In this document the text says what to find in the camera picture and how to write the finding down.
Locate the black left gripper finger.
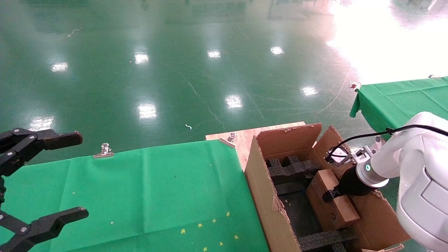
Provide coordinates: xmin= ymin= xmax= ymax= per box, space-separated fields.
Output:
xmin=0 ymin=207 xmax=89 ymax=252
xmin=0 ymin=128 xmax=84 ymax=177

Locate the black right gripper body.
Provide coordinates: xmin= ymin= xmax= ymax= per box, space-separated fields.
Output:
xmin=337 ymin=166 xmax=377 ymax=196

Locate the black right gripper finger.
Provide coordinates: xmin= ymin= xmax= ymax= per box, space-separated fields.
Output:
xmin=322 ymin=188 xmax=342 ymax=203

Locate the small brown cardboard box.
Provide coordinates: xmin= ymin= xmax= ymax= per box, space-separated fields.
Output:
xmin=307 ymin=169 xmax=361 ymax=230

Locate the large open cardboard carton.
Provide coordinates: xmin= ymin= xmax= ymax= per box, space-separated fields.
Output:
xmin=244 ymin=122 xmax=413 ymax=252

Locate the black foam insert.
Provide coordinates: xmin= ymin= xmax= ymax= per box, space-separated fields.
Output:
xmin=266 ymin=156 xmax=321 ymax=185
xmin=297 ymin=227 xmax=357 ymax=252

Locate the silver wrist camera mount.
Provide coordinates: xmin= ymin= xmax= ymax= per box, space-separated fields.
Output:
xmin=325 ymin=145 xmax=373 ymax=167

